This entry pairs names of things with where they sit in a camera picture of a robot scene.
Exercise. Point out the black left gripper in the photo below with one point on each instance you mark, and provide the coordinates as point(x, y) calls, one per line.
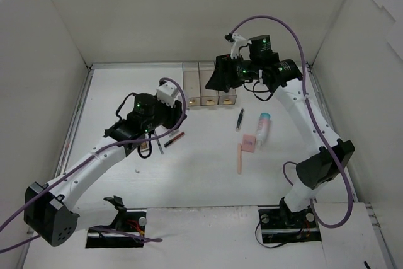
point(175, 114)

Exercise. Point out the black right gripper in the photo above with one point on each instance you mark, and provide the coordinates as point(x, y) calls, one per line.
point(223, 71)

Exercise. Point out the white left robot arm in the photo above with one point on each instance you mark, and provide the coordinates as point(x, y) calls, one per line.
point(50, 209)

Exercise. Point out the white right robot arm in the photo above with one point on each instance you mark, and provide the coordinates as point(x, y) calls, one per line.
point(254, 59)

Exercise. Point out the red black lip gloss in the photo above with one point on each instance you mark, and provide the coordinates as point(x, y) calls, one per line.
point(174, 139)

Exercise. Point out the brown eyeshadow palette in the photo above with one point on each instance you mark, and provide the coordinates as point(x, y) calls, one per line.
point(143, 147)

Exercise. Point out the grey checkered eyeliner pencil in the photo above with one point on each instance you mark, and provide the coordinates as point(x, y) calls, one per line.
point(159, 146)

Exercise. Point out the black concealer stick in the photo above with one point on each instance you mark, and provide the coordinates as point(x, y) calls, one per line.
point(239, 119)

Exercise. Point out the pink square compact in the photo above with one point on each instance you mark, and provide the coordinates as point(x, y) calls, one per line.
point(248, 143)

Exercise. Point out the pink slim tube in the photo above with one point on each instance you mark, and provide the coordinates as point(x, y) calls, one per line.
point(239, 158)

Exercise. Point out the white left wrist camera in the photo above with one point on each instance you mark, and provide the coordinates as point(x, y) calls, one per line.
point(166, 93)

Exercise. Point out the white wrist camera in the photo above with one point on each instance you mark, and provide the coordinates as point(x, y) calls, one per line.
point(237, 42)
point(166, 93)

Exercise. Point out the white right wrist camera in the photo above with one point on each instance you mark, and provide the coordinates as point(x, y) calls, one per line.
point(237, 42)

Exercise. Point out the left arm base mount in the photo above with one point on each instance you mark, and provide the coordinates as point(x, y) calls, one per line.
point(131, 221)

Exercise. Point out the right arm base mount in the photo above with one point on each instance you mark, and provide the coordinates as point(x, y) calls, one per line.
point(275, 228)

